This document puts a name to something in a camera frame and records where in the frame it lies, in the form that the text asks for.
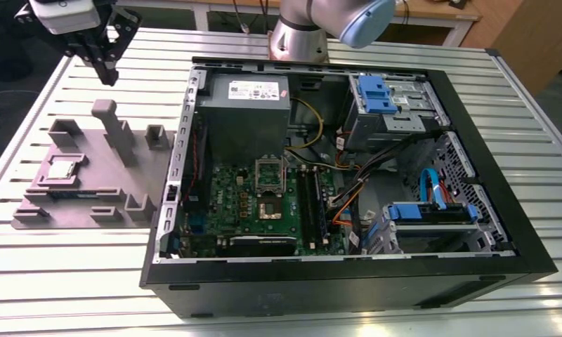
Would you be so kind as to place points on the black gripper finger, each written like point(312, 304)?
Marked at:
point(123, 31)
point(84, 47)

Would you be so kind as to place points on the silver CPU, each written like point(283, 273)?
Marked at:
point(63, 171)

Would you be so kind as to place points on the CPU socket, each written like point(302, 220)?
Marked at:
point(270, 210)

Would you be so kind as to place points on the grey power supply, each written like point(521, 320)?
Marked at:
point(243, 119)

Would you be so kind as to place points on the grey printed parts rack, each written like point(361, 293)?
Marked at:
point(97, 175)

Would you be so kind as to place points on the green RAM stick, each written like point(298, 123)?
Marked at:
point(75, 194)

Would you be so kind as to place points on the green motherboard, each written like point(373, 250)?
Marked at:
point(230, 217)

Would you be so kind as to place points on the metal drive cage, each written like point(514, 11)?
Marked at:
point(379, 133)

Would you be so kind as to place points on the black RAM slot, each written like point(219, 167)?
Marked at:
point(304, 203)
point(319, 203)

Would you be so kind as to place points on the black graphics card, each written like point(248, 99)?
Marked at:
point(262, 245)

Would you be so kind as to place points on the hard disk in blue carrier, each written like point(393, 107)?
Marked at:
point(405, 212)

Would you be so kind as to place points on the black PC case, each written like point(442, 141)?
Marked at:
point(308, 291)

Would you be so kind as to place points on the metal disk bay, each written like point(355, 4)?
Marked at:
point(435, 228)

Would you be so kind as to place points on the wooden cabinet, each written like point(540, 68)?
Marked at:
point(534, 35)

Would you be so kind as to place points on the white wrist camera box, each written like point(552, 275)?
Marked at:
point(65, 15)

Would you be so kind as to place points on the blue drive latch bracket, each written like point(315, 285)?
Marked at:
point(374, 94)

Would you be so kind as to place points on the wooden desk white frame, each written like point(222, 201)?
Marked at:
point(450, 12)

